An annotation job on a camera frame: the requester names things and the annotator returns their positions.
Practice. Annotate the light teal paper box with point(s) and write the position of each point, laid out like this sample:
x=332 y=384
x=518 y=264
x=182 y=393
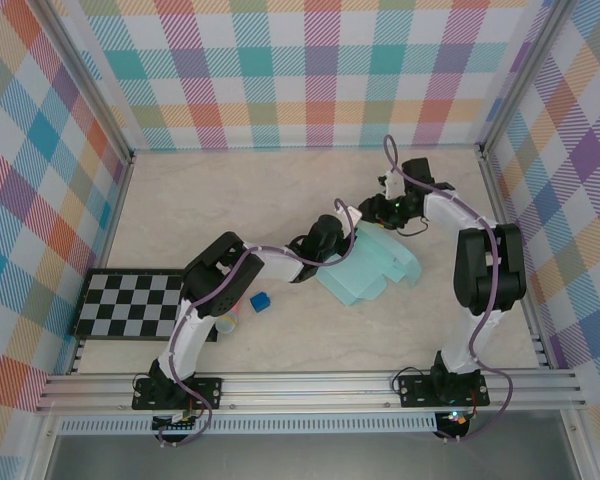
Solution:
x=365 y=270

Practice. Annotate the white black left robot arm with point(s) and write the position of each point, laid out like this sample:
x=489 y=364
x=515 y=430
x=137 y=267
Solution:
x=190 y=340

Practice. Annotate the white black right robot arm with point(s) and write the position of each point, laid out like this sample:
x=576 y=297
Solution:
x=460 y=345

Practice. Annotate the blue toy block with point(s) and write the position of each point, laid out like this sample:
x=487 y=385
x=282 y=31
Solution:
x=260 y=302

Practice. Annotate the pink toy microphone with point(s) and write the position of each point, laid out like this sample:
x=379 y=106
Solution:
x=227 y=324

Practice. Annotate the black grey checkerboard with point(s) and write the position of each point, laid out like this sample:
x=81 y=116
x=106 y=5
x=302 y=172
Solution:
x=130 y=305

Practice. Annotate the small circuit board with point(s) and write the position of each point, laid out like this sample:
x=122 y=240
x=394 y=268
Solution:
x=455 y=417
x=180 y=422

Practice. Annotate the aluminium side rail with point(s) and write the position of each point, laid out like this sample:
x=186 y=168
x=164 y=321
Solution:
x=501 y=210
x=102 y=265

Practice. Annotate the aluminium frame post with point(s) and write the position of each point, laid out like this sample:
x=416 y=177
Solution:
x=89 y=82
x=524 y=75

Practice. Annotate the long aluminium rail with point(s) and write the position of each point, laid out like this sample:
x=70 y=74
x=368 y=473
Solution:
x=305 y=387

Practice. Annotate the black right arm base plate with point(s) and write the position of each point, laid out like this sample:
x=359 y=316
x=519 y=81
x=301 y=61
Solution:
x=410 y=390

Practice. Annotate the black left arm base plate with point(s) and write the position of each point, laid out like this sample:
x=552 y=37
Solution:
x=210 y=392

